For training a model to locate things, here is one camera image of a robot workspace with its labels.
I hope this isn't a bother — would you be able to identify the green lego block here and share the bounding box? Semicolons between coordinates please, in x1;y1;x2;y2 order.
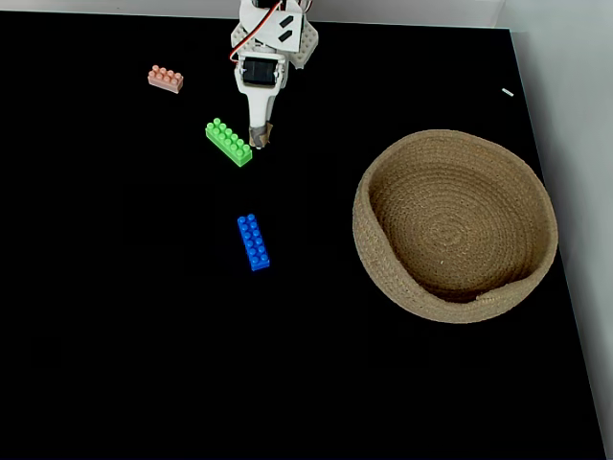
205;117;254;169

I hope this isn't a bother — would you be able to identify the pink lego block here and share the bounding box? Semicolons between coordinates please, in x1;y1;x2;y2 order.
147;64;185;95

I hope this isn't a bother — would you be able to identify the blue lego block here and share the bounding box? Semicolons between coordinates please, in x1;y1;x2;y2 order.
237;213;271;272

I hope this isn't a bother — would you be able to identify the woven jute round basket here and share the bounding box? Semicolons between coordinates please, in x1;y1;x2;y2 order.
352;128;559;325

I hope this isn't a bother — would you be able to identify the red servo cable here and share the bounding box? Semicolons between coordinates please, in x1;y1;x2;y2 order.
228;3;284;64

